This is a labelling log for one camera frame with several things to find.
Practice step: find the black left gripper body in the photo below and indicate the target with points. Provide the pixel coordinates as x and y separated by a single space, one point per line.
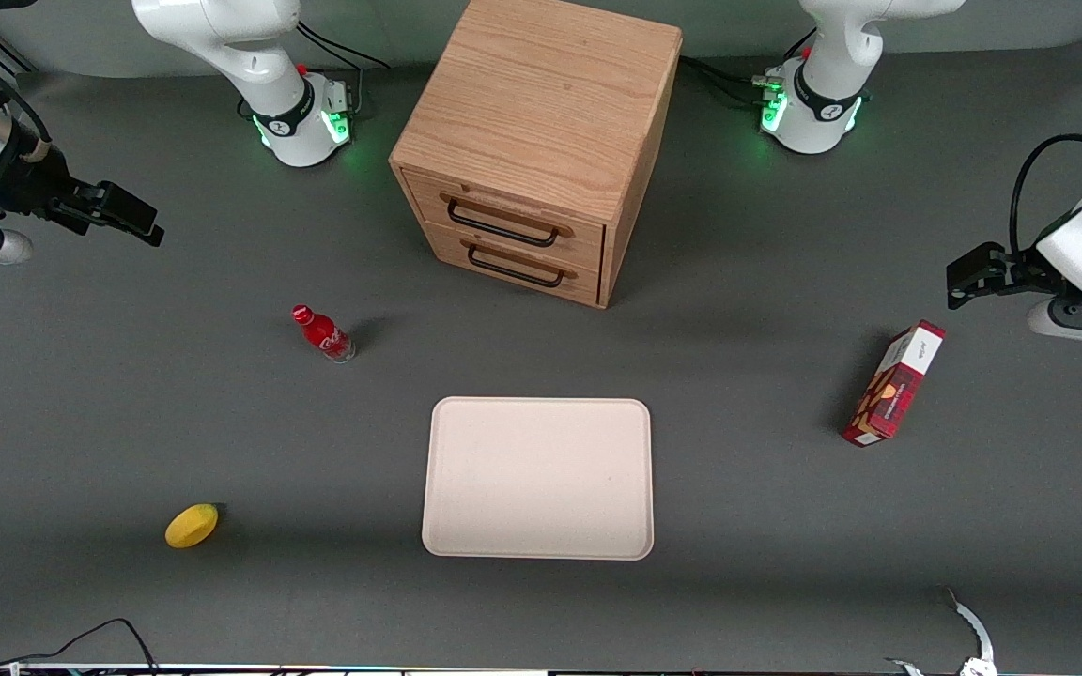
1016 267

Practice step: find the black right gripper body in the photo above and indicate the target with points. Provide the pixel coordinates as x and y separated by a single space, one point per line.
41 183

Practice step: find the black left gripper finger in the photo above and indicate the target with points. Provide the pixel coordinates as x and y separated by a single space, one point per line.
973 289
978 261

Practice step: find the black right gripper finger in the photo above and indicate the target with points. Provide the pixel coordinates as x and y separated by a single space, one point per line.
128 205
123 228

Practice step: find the red coke bottle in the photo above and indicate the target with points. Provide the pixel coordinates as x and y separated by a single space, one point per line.
323 334

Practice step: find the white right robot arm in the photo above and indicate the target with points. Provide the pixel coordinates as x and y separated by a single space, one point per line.
259 66

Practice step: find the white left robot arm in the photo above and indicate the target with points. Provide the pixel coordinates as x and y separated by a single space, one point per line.
832 56

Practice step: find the beige rectangular tray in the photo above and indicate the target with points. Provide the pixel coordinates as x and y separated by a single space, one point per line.
538 479

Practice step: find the red cookie box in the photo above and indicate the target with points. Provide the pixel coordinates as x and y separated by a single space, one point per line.
893 385

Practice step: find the yellow lemon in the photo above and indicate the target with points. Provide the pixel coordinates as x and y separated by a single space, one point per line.
192 526

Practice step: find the white curved plastic clamp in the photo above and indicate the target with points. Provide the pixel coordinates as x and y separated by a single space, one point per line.
975 629

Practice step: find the wide wooden drawer front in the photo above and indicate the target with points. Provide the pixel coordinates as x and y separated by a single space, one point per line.
503 202

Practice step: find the narrow wooden drawer front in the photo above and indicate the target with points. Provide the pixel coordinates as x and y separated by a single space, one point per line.
513 277

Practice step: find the wooden two-drawer cabinet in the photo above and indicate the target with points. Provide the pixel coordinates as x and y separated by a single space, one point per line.
541 103

